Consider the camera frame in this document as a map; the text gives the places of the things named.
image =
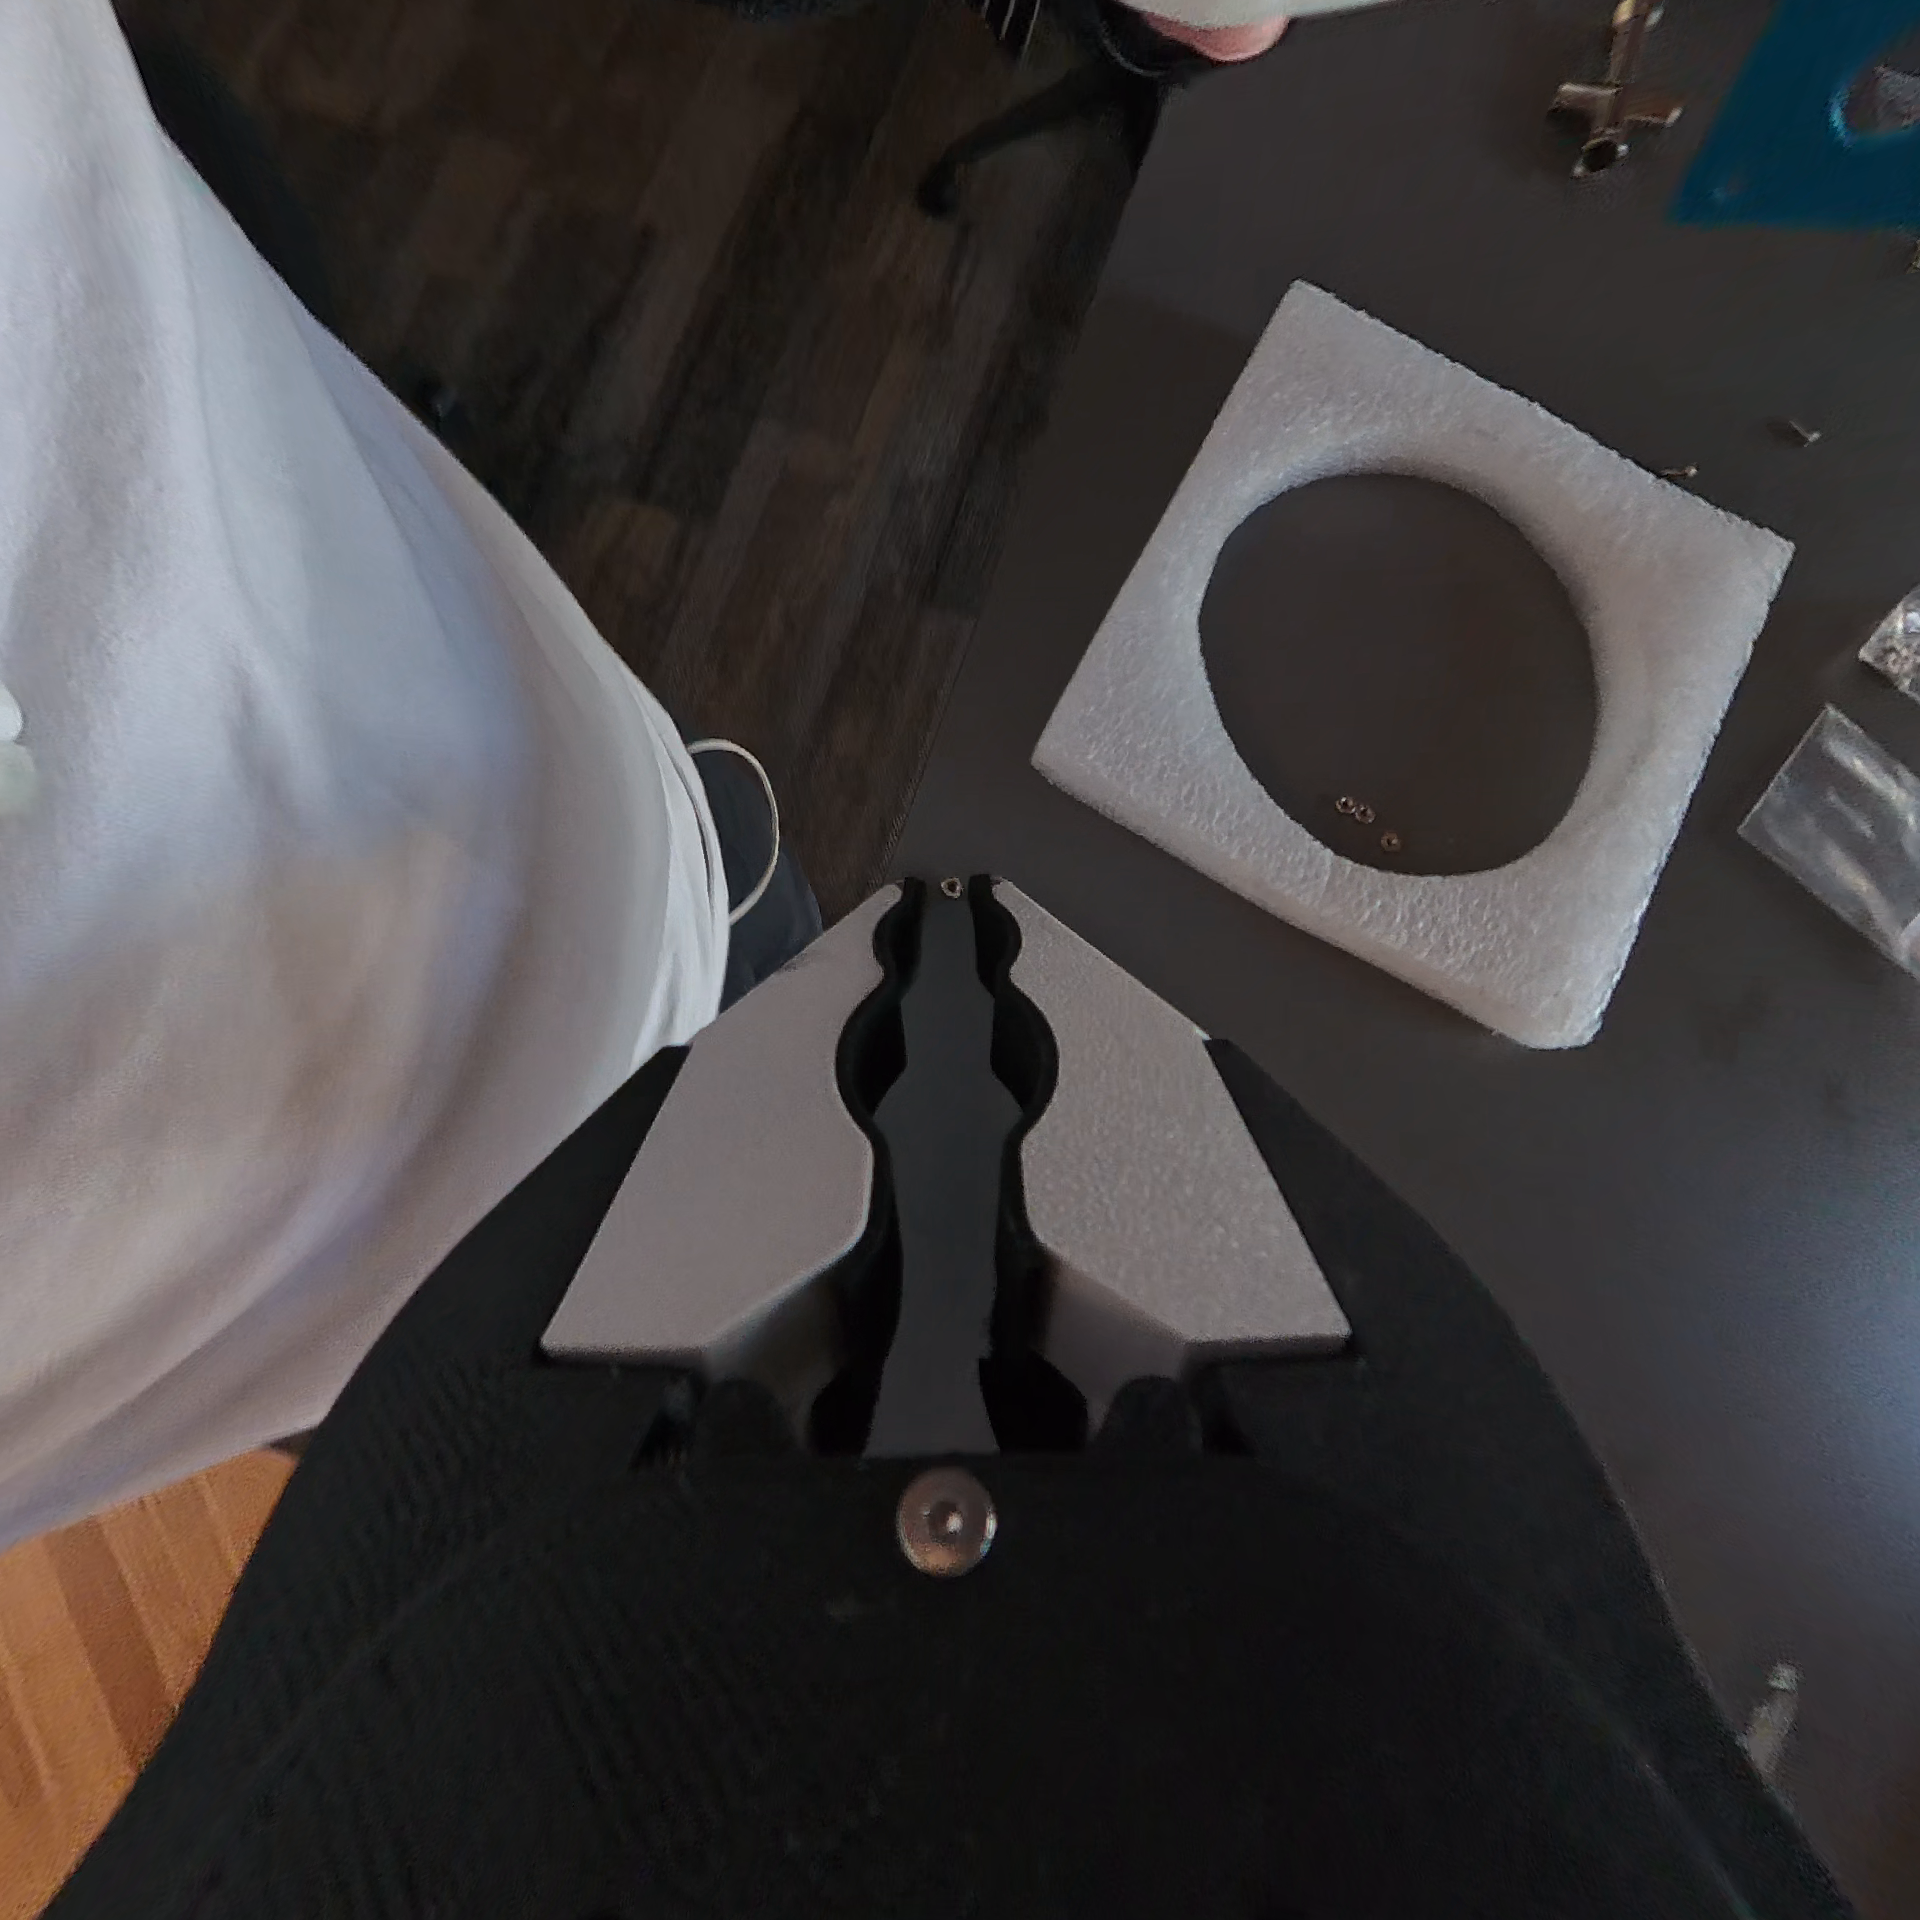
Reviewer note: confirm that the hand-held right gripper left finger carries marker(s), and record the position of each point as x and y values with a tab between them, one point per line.
721	1202

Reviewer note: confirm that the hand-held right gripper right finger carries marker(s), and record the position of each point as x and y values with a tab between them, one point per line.
1172	1202

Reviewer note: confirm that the dark grey desk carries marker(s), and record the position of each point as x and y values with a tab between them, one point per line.
1501	1202

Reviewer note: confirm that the person's dark shoe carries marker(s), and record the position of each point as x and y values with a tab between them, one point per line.
774	902

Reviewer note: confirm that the clear plastic bag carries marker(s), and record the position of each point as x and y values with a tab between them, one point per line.
1846	826

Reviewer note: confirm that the small bag of shiny parts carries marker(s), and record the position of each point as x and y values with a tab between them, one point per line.
1894	634

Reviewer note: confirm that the black chair base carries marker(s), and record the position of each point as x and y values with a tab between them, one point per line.
1051	84

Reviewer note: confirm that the blue metal plate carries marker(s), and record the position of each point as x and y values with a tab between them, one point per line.
1771	135

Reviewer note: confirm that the white foam frame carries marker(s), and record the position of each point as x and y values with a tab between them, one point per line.
1652	629

